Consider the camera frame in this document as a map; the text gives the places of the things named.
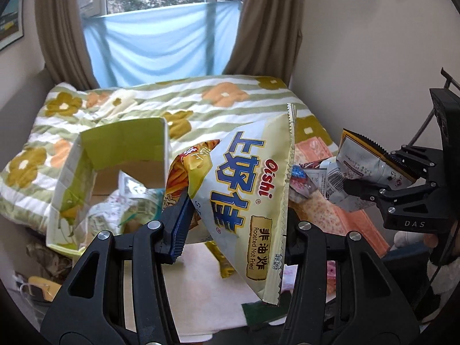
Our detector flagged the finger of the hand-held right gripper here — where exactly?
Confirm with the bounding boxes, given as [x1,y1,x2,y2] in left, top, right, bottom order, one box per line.
[341,179,437,217]
[386,144,443,185]

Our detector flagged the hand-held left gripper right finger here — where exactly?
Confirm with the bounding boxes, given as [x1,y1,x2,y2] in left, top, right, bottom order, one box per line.
[280,208,421,345]

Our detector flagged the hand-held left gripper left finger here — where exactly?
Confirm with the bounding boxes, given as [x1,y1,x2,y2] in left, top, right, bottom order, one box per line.
[41,190,191,345]

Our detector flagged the silver yellow snack packet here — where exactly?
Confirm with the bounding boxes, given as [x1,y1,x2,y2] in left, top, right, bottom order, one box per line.
[325,129,414,212]

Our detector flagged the orange snack packet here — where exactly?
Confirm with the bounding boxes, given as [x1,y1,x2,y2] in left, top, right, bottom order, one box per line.
[163,139,221,245]

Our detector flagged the cream snack bag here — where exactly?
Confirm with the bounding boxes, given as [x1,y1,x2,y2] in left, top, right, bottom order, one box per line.
[189,103,299,306]

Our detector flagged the green white cardboard box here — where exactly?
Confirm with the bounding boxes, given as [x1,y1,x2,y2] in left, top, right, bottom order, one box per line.
[46,117,169,257]

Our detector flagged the green white snack packet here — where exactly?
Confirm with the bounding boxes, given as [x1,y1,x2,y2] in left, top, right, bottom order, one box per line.
[84,194,126,231]
[118,170,163,221]

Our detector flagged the blue red snack packet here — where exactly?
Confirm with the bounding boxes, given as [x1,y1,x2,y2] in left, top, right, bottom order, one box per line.
[287,163,317,202]

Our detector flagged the floral striped blanket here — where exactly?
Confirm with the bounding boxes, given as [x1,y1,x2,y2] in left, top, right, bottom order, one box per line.
[0,75,340,231]

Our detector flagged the white plush toy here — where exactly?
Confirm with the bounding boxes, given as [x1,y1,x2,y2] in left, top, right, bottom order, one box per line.
[393,230,460,324]

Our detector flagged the camouflage cloth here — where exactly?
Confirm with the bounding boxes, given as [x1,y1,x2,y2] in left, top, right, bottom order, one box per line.
[25,241,80,281]

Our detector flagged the wooden hanger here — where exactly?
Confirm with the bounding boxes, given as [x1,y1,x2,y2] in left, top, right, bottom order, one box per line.
[27,276,62,301]

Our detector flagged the light blue cloth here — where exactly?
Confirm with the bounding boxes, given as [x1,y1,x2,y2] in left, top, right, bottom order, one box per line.
[82,0,242,89]

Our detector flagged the brown curtain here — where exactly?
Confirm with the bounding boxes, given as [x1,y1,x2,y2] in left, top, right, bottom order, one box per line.
[222,0,306,85]
[35,0,97,90]

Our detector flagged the wall poster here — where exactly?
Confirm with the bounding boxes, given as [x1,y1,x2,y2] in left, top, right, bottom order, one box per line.
[0,0,26,51]

